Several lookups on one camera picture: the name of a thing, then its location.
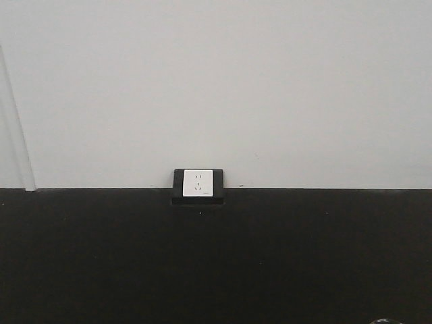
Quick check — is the clear glass beaker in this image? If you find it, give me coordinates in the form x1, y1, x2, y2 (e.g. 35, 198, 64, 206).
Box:
369, 318, 403, 324

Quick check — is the white power socket plate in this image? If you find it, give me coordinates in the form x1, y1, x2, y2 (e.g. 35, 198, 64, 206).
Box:
182, 169, 213, 197

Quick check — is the black socket housing box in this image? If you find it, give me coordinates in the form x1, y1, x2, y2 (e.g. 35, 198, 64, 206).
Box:
171, 169, 225, 206

